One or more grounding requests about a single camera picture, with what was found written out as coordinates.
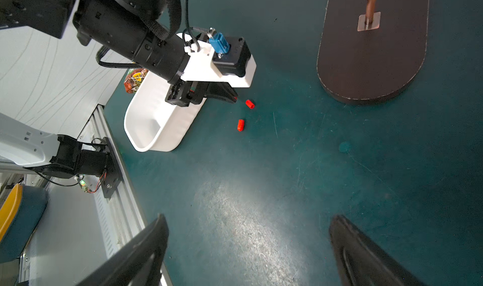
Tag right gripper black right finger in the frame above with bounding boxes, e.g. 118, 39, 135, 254
329, 215, 424, 285

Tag green snack packet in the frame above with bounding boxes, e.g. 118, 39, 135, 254
124, 68, 148, 94

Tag red protection sleeve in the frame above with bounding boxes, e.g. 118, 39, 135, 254
245, 99, 255, 109
237, 119, 245, 132

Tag aluminium front rail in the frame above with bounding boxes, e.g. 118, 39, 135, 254
79, 105, 148, 259

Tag yellow teal chair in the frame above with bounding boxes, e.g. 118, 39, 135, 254
1, 184, 48, 263

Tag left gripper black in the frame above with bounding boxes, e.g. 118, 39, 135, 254
165, 80, 238, 107

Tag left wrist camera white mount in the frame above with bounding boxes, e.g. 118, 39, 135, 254
178, 33, 257, 88

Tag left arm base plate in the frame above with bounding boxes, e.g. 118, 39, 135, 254
101, 137, 123, 199

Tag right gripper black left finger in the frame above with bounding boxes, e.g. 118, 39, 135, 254
79, 214, 169, 285

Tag metal scroll hook stand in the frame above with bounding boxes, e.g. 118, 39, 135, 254
316, 0, 430, 105

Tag left controller board with wires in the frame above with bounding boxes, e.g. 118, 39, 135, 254
74, 171, 107, 194

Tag white plastic storage box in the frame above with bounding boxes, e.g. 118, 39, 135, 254
123, 32, 208, 153

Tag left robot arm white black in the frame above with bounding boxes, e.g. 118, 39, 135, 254
1, 0, 238, 179

